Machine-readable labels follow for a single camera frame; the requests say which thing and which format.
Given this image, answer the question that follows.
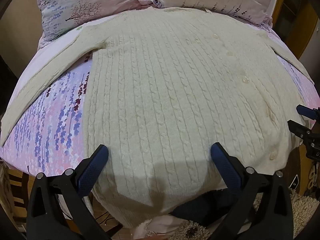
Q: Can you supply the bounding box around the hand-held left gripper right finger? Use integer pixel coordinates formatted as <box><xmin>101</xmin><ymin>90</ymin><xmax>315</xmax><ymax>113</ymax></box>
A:
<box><xmin>210</xmin><ymin>142</ymin><xmax>294</xmax><ymax>240</ymax></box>

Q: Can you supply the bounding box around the dark cloth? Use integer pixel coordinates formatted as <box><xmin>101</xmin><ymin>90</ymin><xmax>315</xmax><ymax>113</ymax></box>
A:
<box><xmin>172</xmin><ymin>189</ymin><xmax>237</xmax><ymax>227</ymax></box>

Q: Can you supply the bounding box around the pink cloth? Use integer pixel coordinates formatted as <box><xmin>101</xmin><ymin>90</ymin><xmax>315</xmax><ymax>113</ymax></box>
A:
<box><xmin>134</xmin><ymin>216</ymin><xmax>182</xmax><ymax>240</ymax></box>

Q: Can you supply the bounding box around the wooden headboard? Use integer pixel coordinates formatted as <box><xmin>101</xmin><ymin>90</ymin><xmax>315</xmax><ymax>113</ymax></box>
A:
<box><xmin>271</xmin><ymin>0</ymin><xmax>320</xmax><ymax>64</ymax></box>

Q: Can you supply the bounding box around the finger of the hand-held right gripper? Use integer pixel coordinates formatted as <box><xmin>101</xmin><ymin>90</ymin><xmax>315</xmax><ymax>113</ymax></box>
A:
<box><xmin>296</xmin><ymin>104</ymin><xmax>320</xmax><ymax>121</ymax></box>
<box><xmin>287</xmin><ymin>119</ymin><xmax>320</xmax><ymax>147</ymax></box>

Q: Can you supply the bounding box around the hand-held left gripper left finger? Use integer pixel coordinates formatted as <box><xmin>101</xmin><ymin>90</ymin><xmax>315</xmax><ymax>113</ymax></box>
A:
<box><xmin>26</xmin><ymin>144</ymin><xmax>118</xmax><ymax>240</ymax></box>

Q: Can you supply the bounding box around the cream cable-knit cardigan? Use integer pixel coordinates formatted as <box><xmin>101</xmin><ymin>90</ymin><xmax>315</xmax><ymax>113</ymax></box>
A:
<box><xmin>0</xmin><ymin>7</ymin><xmax>312</xmax><ymax>229</ymax></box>

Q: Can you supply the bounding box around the beige shaggy rug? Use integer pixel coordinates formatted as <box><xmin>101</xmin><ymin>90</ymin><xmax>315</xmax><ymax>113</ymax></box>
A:
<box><xmin>170</xmin><ymin>187</ymin><xmax>314</xmax><ymax>240</ymax></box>

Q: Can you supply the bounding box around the floral bed sheet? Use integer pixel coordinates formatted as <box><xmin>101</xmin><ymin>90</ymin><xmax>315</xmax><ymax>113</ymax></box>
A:
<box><xmin>0</xmin><ymin>17</ymin><xmax>316</xmax><ymax>178</ymax></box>

